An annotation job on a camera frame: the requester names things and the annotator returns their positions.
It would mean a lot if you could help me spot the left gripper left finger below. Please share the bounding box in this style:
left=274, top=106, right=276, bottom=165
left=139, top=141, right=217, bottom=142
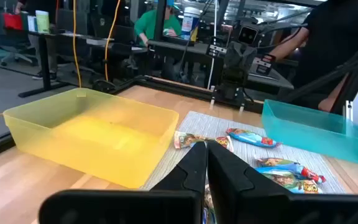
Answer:
left=38, top=141, right=208, bottom=224

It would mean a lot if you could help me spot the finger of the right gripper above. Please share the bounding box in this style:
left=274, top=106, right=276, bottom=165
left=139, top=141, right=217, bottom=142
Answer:
left=225, top=42, right=241, bottom=71
left=240, top=42, right=257, bottom=71

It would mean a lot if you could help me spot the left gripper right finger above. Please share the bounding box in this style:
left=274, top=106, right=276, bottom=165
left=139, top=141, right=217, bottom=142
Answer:
left=207, top=141, right=358, bottom=224

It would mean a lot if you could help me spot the green yellow granola bar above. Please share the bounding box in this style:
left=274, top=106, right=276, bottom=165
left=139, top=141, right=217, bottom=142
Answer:
left=261, top=172, right=324, bottom=195

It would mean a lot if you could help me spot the blue red-tipped granola bar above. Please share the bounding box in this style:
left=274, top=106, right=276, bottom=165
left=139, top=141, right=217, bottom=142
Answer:
left=255, top=166, right=327, bottom=184
left=226, top=127, right=282, bottom=149

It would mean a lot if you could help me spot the blue brown granola bar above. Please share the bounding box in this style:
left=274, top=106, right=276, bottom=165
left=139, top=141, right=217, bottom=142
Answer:
left=202, top=185, right=217, bottom=224

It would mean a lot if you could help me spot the white blue container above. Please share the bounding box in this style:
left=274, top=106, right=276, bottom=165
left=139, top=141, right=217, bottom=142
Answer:
left=181, top=6, right=201, bottom=41

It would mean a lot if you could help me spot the grey woven placemat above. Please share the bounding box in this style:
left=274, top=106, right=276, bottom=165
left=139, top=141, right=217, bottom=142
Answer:
left=141, top=111, right=346, bottom=194

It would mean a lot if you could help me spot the turquoise plastic bin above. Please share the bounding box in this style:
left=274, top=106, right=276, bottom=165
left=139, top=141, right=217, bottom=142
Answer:
left=261, top=98, right=358, bottom=165

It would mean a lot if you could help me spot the yellow plastic bin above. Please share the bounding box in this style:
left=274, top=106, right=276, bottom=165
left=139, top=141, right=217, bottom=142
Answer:
left=2, top=87, right=180, bottom=190

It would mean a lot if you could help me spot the silver aluminium profile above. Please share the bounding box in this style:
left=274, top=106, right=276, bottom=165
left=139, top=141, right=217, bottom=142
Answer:
left=344, top=100, right=354, bottom=125

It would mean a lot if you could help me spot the black standing desk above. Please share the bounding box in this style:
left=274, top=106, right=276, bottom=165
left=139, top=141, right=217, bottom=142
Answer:
left=17, top=29, right=150, bottom=99

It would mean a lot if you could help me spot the black office chair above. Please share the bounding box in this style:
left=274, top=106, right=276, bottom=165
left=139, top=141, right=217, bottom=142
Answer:
left=0, top=30, right=40, bottom=68

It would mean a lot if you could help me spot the red bag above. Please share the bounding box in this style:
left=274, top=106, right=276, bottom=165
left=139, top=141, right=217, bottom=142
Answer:
left=2, top=12, right=24, bottom=31

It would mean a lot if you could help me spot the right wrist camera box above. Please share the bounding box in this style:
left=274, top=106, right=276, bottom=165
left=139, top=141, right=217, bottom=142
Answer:
left=236, top=23, right=260, bottom=46

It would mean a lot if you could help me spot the yellow extension cable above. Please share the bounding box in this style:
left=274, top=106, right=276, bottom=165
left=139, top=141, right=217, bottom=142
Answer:
left=103, top=0, right=122, bottom=82
left=71, top=0, right=83, bottom=88

